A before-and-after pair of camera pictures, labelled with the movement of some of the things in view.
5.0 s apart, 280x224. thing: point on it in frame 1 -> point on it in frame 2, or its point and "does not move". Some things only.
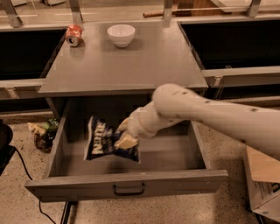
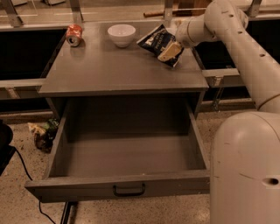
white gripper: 136,123 -> 183,34
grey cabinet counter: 160,54 does not move
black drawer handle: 143,190 does not move
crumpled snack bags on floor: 44,134 does not move
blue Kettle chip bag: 101,142 -> 157,40
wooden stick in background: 147,15 does not move
